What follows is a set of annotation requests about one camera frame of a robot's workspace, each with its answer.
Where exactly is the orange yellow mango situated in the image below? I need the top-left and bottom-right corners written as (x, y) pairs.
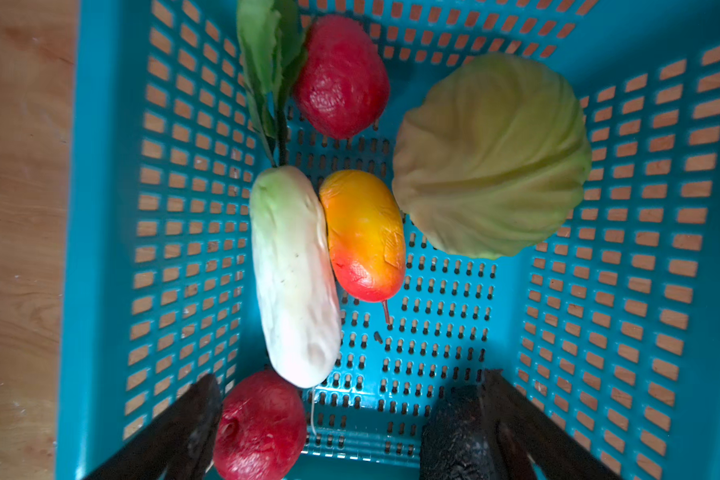
top-left (319, 170), bottom-right (406, 302)

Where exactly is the teal plastic basket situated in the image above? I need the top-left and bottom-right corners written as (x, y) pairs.
top-left (56, 1), bottom-right (720, 479)

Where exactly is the dark avocado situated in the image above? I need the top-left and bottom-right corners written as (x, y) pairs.
top-left (419, 385), bottom-right (496, 479)

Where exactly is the red fruit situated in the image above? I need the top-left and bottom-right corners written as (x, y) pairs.
top-left (293, 15), bottom-right (390, 140)
top-left (213, 370), bottom-right (307, 479)

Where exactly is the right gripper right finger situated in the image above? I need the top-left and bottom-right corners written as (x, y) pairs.
top-left (479, 369), bottom-right (618, 479)

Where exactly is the green cabbage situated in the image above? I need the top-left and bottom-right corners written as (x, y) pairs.
top-left (392, 53), bottom-right (592, 260)

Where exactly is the white radish with leaves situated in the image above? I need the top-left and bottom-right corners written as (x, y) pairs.
top-left (237, 1), bottom-right (342, 389)

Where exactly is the red fruit front left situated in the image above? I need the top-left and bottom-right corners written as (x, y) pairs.
top-left (213, 370), bottom-right (307, 479)

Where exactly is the red fruit at back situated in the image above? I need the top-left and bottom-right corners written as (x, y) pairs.
top-left (293, 15), bottom-right (390, 140)

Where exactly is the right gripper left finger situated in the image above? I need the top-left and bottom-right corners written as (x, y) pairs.
top-left (87, 375), bottom-right (222, 479)

